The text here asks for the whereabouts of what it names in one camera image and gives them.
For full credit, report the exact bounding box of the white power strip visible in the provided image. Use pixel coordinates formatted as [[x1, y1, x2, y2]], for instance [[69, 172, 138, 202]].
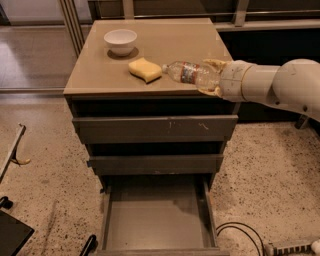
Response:
[[264, 238, 319, 256]]

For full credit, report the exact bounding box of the grey middle drawer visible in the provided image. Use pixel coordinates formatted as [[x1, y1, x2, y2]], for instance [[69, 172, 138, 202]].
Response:
[[89, 154, 223, 176]]

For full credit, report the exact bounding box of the metal window railing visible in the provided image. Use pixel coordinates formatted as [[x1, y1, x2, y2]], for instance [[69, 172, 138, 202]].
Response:
[[87, 0, 320, 23]]

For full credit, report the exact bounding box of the grey drawer cabinet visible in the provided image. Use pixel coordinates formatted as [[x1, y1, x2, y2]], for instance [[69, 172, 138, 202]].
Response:
[[63, 17, 250, 191]]

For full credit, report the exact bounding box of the black floor cable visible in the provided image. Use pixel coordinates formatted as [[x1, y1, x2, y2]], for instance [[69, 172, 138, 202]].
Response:
[[215, 221, 266, 256]]

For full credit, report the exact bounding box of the metal frame with hook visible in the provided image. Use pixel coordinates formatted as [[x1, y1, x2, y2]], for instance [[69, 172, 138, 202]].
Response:
[[0, 124, 31, 183]]

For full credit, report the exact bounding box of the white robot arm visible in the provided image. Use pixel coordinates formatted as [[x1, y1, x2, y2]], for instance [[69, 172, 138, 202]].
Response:
[[198, 59, 320, 121]]

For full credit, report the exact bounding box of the black panel bottom left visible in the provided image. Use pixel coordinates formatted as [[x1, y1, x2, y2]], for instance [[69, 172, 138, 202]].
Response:
[[0, 211, 34, 256]]

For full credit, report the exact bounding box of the small grey floor device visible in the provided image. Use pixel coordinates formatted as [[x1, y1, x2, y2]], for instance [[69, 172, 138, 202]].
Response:
[[295, 115, 309, 129]]

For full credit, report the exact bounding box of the black handle near drawer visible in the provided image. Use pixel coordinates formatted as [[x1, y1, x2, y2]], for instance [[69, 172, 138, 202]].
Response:
[[79, 234, 98, 256]]

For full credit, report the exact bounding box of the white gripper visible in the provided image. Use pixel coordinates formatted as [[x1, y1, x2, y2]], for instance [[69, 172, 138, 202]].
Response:
[[198, 59, 254, 102]]

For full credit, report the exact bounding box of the grey open bottom drawer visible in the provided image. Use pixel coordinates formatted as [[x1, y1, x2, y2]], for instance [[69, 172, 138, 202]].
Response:
[[96, 179, 230, 256]]

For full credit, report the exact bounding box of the grey top drawer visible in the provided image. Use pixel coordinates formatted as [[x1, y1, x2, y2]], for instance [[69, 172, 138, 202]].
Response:
[[72, 115, 238, 144]]

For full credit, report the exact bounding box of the clear plastic water bottle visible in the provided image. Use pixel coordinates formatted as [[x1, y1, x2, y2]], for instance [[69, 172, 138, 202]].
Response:
[[162, 61, 220, 90]]

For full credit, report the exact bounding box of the white ceramic bowl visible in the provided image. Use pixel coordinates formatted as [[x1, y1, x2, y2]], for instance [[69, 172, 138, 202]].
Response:
[[104, 29, 137, 56]]

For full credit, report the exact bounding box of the yellow sponge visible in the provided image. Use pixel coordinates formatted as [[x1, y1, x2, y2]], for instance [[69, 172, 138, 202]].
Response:
[[128, 58, 162, 83]]

